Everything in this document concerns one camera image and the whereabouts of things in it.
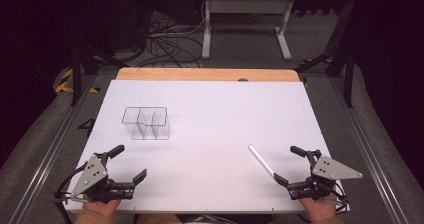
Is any white pen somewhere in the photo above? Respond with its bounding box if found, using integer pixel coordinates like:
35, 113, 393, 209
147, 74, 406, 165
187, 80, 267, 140
247, 144, 277, 178

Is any aluminium floor rail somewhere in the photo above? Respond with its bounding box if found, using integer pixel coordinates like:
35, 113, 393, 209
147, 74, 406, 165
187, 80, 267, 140
328, 76, 412, 224
7, 74, 98, 224

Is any bundle of black floor cables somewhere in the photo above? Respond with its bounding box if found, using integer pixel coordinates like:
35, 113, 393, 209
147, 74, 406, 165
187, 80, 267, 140
133, 0, 205, 69

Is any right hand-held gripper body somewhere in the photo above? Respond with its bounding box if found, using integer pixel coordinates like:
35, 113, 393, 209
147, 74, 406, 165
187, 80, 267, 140
285, 150, 364, 202

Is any black metal stand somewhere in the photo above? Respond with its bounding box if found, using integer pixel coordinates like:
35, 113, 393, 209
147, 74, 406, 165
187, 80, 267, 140
294, 0, 357, 109
68, 0, 129, 107

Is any yellow black hazard tape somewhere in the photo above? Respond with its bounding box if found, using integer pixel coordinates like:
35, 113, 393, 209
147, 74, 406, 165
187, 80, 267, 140
54, 67, 101, 94

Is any person's right hand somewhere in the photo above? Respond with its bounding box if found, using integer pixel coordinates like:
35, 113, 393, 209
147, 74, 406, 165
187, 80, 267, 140
299, 195, 345, 224

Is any clear plastic divided organiser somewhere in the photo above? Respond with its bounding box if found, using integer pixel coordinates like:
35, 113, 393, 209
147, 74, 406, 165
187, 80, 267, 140
121, 106, 171, 141

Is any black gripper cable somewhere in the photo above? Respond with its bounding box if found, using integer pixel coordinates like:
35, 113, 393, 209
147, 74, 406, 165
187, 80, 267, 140
328, 183, 351, 216
52, 163, 88, 224

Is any person's left hand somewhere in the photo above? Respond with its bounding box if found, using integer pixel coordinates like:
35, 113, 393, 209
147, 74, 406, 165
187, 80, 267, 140
74, 197, 123, 224

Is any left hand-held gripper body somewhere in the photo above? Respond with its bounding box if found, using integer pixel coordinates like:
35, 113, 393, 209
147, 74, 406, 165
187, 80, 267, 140
69, 153, 136, 204

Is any white metal stand frame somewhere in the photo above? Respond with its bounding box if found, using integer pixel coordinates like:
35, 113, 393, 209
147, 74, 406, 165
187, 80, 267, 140
201, 0, 297, 62

